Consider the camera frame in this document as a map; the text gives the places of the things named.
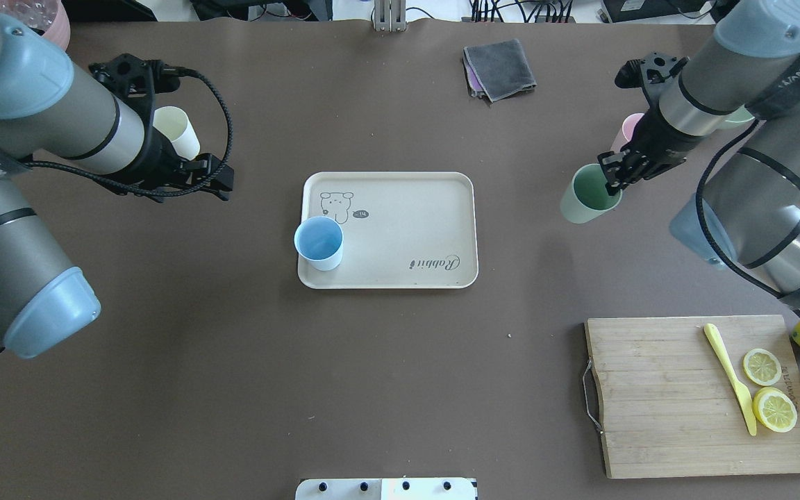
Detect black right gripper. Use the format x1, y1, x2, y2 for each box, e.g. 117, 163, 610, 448
597, 108, 704, 197

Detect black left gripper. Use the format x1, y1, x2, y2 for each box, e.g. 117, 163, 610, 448
125, 128, 234, 201

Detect green cup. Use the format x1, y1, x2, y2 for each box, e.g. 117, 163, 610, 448
560, 163, 624, 224

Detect blue cup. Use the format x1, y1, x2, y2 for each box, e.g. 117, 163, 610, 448
293, 216, 345, 272

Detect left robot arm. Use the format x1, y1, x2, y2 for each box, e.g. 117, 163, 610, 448
0, 13, 234, 358

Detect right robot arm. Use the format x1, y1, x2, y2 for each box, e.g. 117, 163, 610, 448
598, 1, 800, 311

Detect cream rabbit tray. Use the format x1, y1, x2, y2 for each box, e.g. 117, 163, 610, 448
297, 172, 479, 289

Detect cream white cup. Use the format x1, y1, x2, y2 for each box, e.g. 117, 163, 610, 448
153, 106, 200, 160

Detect pink cup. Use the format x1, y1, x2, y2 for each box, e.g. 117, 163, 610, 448
610, 112, 644, 153

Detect green bowl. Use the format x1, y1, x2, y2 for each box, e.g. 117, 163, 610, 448
718, 106, 755, 130

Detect grey folded cloth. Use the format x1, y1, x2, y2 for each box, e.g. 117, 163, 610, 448
462, 38, 537, 103

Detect purple folded cloth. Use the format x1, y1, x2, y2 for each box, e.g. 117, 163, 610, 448
462, 58, 485, 99

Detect yellow plastic knife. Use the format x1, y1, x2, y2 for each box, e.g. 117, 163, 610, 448
703, 323, 758, 437

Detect pink bucket with ice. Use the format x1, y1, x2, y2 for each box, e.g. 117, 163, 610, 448
0, 1, 70, 51

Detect bamboo cutting board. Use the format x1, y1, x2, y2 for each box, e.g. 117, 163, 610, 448
584, 315, 800, 480

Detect upper lemon slice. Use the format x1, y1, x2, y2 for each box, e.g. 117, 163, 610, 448
742, 348, 782, 387

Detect lemon slice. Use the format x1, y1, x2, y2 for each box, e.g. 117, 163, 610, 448
742, 348, 782, 387
752, 387, 798, 433

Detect lower lemon slice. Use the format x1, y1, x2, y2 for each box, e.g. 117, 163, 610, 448
752, 387, 798, 433

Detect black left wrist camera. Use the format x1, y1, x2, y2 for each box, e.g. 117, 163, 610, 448
88, 53, 181, 104

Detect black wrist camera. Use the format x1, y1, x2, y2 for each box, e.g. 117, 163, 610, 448
88, 53, 181, 104
614, 53, 690, 108

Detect black braided left cable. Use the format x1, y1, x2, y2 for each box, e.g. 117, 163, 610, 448
25, 66, 234, 198

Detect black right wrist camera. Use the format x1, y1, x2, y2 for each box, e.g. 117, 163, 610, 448
614, 53, 690, 108

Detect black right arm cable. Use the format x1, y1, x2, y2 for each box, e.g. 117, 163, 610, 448
694, 118, 800, 351

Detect aluminium camera post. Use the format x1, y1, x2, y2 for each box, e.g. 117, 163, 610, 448
372, 0, 407, 33

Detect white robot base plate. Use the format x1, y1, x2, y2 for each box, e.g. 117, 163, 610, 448
294, 476, 478, 499

